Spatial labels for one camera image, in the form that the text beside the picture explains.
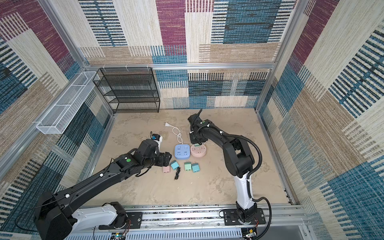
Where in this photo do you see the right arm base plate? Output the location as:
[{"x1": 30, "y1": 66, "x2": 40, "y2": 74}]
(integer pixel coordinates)
[{"x1": 219, "y1": 208, "x2": 267, "y2": 226}]

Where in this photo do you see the blue charger adapter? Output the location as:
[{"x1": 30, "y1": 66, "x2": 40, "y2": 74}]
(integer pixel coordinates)
[{"x1": 170, "y1": 161, "x2": 180, "y2": 170}]

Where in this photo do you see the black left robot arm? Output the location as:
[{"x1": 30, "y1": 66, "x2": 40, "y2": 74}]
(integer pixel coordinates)
[{"x1": 34, "y1": 139, "x2": 172, "y2": 240}]

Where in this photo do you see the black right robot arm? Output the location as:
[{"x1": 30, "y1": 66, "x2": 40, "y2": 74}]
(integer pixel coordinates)
[{"x1": 188, "y1": 113, "x2": 263, "y2": 224}]

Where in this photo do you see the pink round power strip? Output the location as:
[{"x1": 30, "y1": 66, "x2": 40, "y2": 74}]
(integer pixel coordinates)
[{"x1": 190, "y1": 144, "x2": 207, "y2": 158}]

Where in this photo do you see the teal charger adapter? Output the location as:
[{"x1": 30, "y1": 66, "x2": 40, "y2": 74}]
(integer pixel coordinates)
[{"x1": 192, "y1": 163, "x2": 200, "y2": 173}]

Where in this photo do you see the pink charger adapter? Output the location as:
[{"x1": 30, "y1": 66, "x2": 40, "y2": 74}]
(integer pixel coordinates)
[{"x1": 163, "y1": 166, "x2": 171, "y2": 173}]

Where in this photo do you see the white power cord with plug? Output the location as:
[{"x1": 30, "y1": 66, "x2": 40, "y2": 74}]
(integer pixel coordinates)
[{"x1": 164, "y1": 122, "x2": 184, "y2": 145}]

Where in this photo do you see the blue square power strip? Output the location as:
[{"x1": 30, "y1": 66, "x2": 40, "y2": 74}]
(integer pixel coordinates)
[{"x1": 175, "y1": 144, "x2": 191, "y2": 160}]

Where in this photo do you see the white wire mesh basket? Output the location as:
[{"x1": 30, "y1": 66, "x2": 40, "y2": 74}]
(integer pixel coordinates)
[{"x1": 36, "y1": 72, "x2": 96, "y2": 135}]

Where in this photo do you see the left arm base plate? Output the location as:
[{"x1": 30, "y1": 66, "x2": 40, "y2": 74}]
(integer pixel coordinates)
[{"x1": 98, "y1": 212, "x2": 143, "y2": 230}]

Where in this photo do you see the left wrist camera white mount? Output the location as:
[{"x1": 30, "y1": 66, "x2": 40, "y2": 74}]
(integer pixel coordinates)
[{"x1": 150, "y1": 132, "x2": 163, "y2": 149}]

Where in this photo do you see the black wire shelf rack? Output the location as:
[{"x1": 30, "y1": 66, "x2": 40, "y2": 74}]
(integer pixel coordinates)
[{"x1": 93, "y1": 67, "x2": 161, "y2": 114}]

